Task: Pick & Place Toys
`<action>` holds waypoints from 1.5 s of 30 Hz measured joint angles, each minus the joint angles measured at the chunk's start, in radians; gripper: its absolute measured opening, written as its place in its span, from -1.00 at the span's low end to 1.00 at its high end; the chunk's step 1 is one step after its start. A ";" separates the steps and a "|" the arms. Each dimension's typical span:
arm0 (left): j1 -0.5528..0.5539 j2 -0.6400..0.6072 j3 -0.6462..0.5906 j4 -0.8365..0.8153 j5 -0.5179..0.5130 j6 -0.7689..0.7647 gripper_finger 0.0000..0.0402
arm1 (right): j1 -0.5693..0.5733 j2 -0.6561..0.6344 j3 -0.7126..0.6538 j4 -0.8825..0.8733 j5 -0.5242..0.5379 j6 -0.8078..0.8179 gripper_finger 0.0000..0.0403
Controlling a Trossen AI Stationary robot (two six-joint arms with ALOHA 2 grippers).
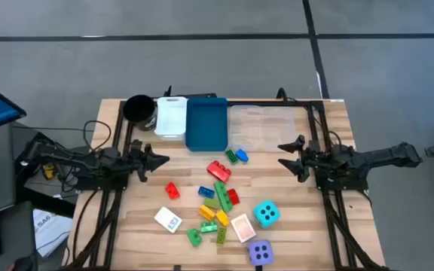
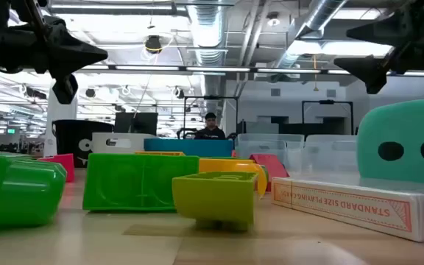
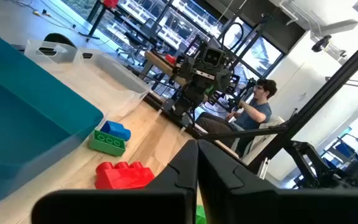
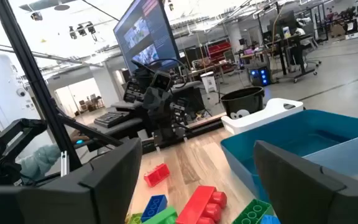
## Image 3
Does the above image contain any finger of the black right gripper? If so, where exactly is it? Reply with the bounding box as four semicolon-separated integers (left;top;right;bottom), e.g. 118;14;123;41
199;83;216;105
183;83;200;105

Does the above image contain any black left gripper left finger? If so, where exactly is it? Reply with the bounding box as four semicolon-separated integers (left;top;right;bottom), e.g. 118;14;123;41
31;139;199;224

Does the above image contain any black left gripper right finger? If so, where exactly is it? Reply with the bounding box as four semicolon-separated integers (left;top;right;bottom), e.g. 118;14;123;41
197;139;358;224

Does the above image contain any large red toy brick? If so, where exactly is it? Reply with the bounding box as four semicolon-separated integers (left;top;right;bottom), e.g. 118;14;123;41
94;161;156;190

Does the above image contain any light blue toy brick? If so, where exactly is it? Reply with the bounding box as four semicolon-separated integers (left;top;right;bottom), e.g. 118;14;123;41
100;120;132;142

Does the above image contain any dark green toy brick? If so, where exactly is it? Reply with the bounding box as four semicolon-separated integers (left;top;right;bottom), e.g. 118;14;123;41
88;128;127;157

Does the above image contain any wooden background table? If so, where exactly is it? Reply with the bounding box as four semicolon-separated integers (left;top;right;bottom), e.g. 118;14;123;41
144;50;188;86

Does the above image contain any person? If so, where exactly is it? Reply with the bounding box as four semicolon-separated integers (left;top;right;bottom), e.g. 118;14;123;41
195;78;278;156

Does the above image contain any white chair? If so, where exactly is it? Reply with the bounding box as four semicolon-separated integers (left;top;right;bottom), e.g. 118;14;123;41
231;115;287;166

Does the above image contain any black office chair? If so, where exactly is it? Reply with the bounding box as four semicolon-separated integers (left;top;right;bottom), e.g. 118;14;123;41
116;18;163;65

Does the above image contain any black stand with red top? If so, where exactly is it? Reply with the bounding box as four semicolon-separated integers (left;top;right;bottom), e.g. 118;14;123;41
78;0;120;42

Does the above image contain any black chair back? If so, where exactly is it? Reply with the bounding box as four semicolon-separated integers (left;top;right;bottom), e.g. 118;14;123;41
43;32;78;49

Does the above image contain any teal plastic bin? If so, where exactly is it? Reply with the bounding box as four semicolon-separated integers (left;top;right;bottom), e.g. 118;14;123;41
0;26;105;205

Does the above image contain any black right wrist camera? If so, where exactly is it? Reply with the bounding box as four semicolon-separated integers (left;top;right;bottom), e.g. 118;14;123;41
202;46;227;68

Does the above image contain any black ceiling camera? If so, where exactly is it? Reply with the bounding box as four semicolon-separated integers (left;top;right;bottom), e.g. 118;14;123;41
310;34;333;53

